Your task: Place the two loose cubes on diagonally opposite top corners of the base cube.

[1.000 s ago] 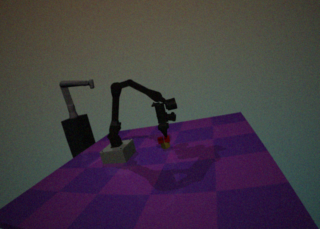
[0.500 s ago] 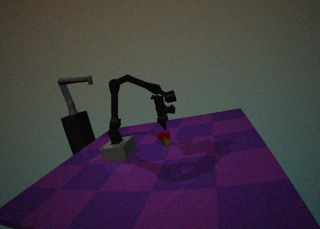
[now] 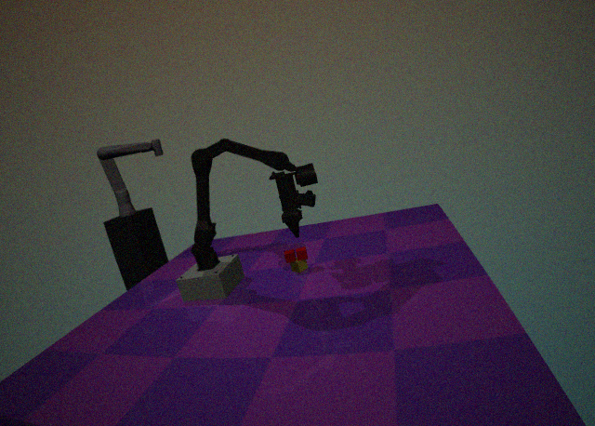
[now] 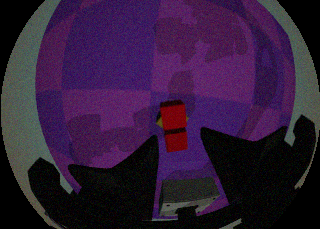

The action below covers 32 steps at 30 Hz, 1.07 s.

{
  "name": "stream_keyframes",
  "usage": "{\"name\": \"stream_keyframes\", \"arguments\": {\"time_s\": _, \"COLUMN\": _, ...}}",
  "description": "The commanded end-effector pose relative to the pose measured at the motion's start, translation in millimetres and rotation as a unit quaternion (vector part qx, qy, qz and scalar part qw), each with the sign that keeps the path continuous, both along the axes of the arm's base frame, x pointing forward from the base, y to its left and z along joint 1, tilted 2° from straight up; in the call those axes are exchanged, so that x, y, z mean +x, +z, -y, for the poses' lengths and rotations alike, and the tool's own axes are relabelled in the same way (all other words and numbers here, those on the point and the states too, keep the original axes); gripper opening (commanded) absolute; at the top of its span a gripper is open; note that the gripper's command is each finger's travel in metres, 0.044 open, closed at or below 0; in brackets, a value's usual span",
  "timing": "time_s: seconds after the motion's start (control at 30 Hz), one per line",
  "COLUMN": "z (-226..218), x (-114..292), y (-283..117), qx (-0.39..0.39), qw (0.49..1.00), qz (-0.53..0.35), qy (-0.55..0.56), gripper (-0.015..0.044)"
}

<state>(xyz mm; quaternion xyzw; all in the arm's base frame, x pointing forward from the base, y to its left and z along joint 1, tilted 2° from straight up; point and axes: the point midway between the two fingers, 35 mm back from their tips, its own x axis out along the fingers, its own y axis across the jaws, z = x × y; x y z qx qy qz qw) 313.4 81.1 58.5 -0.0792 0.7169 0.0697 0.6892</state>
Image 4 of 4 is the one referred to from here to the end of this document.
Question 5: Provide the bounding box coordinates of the yellow cube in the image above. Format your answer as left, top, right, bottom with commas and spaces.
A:
156, 112, 189, 128

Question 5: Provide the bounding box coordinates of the red cube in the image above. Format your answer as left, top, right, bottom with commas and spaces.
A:
159, 100, 187, 130
163, 128, 188, 152

